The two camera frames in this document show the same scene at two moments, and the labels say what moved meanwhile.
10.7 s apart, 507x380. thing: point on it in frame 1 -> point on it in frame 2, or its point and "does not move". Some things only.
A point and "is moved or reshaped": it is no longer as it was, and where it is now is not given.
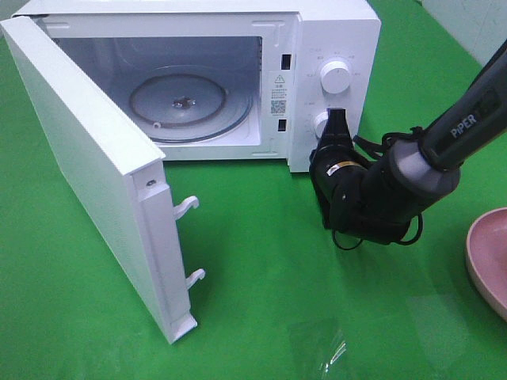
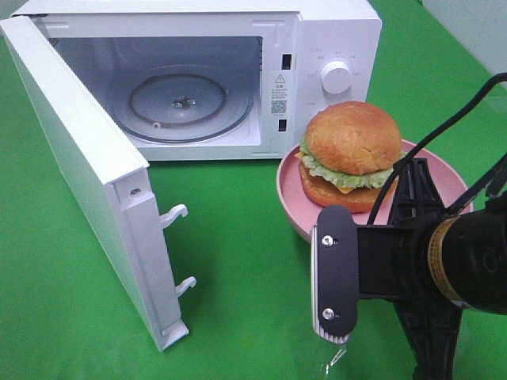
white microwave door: x=117 y=179 is moved or reshaped
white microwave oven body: x=225 y=80 does not move
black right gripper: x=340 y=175 -> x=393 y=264
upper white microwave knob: x=335 y=77 does not move
